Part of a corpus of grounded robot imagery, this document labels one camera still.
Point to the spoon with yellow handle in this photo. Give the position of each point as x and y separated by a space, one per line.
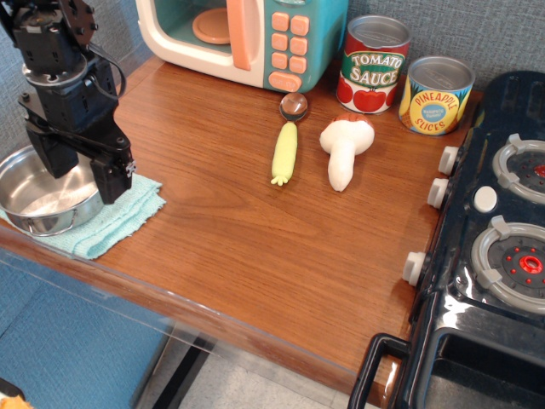
293 107

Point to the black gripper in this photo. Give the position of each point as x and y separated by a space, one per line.
71 112

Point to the orange microwave turntable plate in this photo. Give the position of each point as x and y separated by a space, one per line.
211 26

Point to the orange object at corner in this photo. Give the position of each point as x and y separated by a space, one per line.
12 397

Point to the pineapple slices can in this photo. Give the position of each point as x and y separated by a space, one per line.
436 93

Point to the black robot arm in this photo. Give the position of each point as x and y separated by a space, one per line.
53 28

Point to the stainless steel pot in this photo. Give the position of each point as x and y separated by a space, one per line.
42 205

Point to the clear acrylic barrier panel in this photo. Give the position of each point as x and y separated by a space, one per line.
77 335

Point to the tomato sauce can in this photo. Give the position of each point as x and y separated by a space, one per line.
374 55

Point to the light blue cloth napkin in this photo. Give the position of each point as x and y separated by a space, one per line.
114 223

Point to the plush white mushroom toy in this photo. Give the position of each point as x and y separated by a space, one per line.
345 137

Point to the teal toy microwave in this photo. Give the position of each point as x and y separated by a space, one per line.
284 46

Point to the black toy stove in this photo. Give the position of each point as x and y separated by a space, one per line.
477 322

